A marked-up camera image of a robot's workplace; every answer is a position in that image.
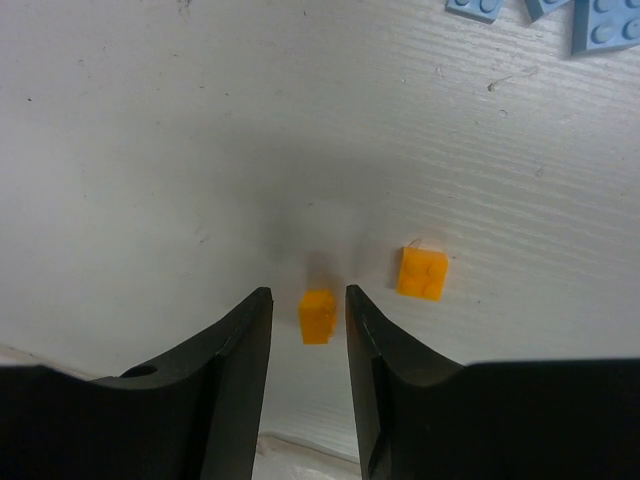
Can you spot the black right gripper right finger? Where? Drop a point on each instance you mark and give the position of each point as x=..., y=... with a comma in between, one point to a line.
x=420, y=415

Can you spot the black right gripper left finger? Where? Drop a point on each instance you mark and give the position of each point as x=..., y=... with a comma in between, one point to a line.
x=192, y=412

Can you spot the orange small square piece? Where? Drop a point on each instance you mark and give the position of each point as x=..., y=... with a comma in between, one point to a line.
x=422, y=273

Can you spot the orange small round piece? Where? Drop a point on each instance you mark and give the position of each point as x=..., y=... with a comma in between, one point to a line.
x=317, y=317

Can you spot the light blue square plate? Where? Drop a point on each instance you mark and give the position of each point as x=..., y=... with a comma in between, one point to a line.
x=604, y=25
x=540, y=8

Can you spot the light blue lego plate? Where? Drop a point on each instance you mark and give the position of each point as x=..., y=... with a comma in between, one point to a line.
x=485, y=11

